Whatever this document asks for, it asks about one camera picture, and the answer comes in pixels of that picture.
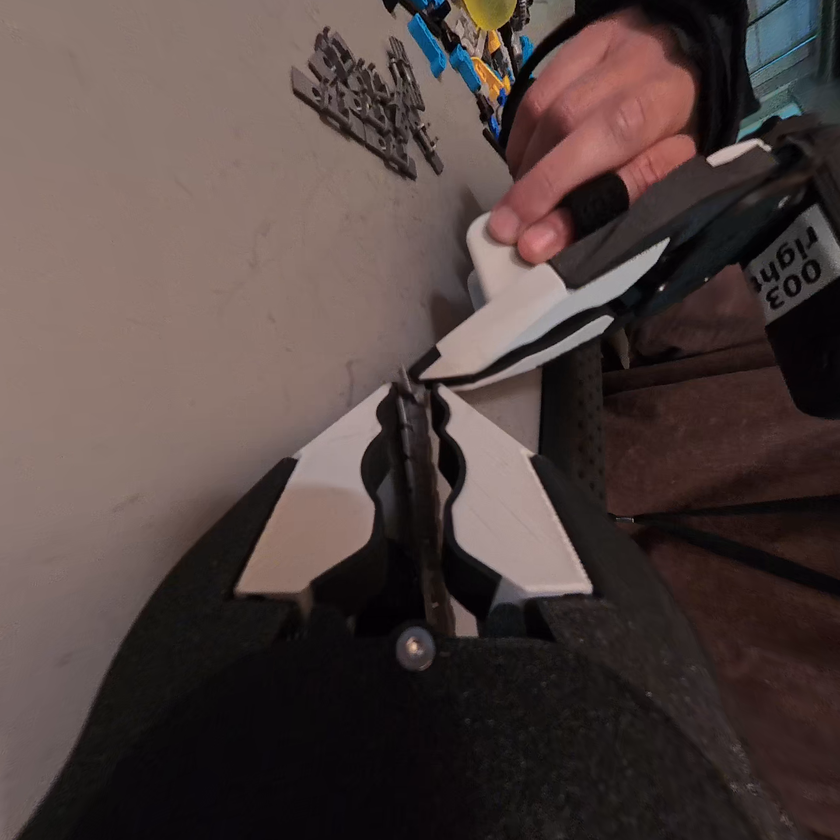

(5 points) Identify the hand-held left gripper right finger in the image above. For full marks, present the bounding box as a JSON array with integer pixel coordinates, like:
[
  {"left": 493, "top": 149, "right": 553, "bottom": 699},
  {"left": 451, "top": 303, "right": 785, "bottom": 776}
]
[{"left": 430, "top": 384, "right": 594, "bottom": 622}]

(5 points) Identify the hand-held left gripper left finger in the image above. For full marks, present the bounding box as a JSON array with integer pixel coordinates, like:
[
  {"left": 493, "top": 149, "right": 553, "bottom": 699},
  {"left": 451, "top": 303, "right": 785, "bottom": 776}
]
[{"left": 234, "top": 384, "right": 398, "bottom": 605}]

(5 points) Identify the grey desk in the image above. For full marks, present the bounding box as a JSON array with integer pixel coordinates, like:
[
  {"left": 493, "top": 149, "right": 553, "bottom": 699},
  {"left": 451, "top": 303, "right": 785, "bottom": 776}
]
[{"left": 0, "top": 0, "right": 578, "bottom": 834}]

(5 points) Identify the pile of grey links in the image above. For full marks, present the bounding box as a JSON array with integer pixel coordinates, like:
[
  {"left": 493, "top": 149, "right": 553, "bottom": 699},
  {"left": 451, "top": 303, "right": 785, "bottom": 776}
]
[{"left": 290, "top": 26, "right": 447, "bottom": 181}]

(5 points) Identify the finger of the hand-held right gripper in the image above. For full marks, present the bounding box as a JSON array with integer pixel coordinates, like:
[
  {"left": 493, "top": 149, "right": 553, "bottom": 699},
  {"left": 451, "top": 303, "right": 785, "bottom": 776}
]
[
  {"left": 451, "top": 314, "right": 616, "bottom": 393},
  {"left": 410, "top": 238, "right": 670, "bottom": 383}
]

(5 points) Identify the yellow translucent ball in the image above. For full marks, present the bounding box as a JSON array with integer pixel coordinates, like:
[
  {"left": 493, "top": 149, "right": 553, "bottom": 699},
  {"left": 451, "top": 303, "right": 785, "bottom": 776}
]
[{"left": 462, "top": 0, "right": 519, "bottom": 31}]

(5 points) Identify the black perforated pad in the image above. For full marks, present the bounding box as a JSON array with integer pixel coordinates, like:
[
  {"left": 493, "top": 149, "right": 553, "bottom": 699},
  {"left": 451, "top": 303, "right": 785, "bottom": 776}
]
[{"left": 538, "top": 341, "right": 609, "bottom": 516}]

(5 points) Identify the black strap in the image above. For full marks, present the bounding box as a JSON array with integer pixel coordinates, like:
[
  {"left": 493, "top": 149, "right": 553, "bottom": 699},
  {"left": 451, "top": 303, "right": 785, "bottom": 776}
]
[{"left": 616, "top": 497, "right": 840, "bottom": 595}]

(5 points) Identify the person's right hand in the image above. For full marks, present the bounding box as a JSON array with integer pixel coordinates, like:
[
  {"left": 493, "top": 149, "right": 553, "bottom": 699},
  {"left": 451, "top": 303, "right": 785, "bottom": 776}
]
[{"left": 487, "top": 14, "right": 704, "bottom": 263}]

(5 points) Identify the grey toy track chain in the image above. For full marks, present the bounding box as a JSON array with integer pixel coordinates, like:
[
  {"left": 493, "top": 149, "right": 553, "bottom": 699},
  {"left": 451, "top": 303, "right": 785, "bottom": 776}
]
[{"left": 392, "top": 364, "right": 458, "bottom": 636}]

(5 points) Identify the pile of small building bricks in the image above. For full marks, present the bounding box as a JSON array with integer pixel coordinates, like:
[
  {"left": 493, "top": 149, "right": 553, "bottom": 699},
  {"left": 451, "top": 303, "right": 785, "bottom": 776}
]
[{"left": 382, "top": 0, "right": 536, "bottom": 148}]

